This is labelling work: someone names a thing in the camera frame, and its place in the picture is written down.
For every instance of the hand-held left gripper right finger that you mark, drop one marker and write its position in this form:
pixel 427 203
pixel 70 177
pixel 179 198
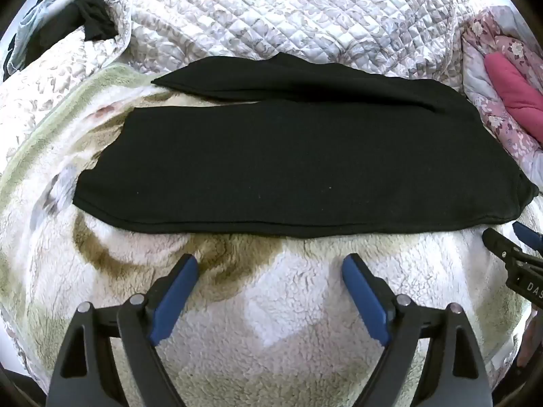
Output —
pixel 365 296

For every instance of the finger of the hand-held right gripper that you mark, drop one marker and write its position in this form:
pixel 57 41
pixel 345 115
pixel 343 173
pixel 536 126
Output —
pixel 528 235
pixel 500 243

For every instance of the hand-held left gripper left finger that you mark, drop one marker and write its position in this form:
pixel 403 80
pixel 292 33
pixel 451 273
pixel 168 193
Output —
pixel 176 292

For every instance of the black pants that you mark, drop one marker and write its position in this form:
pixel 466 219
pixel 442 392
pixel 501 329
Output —
pixel 275 157

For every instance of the cream fleece blanket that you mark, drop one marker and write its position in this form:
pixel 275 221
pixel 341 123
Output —
pixel 275 305

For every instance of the pink floral quilt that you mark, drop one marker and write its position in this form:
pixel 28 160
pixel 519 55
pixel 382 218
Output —
pixel 500 112

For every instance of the pink pillow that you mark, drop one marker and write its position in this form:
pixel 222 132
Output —
pixel 513 84

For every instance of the black cloth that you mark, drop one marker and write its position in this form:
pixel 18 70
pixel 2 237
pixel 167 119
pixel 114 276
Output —
pixel 95 17

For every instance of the white quilted bedspread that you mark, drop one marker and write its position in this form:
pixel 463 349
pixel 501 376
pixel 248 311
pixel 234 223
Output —
pixel 275 8

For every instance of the light blue cloth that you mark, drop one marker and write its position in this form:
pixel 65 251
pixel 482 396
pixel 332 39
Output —
pixel 38 21

